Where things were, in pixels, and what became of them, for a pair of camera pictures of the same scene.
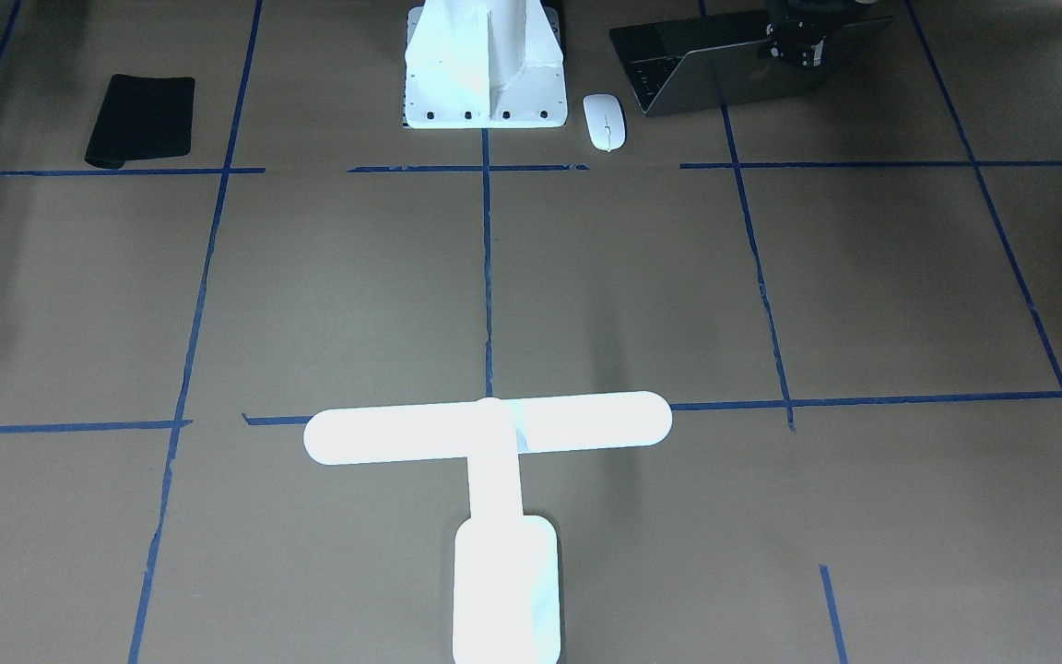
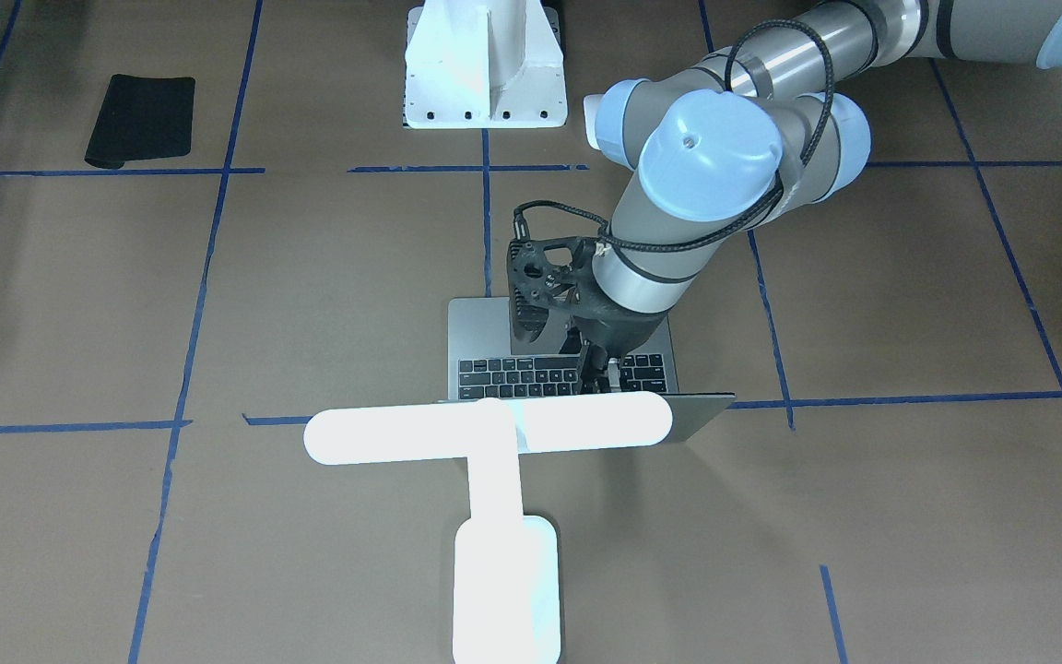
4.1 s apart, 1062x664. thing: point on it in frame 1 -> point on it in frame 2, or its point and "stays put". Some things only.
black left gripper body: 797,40 -> 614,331
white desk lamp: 505,563 stays put
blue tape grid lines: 788,403 stays put
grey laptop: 690,67 -> 487,361
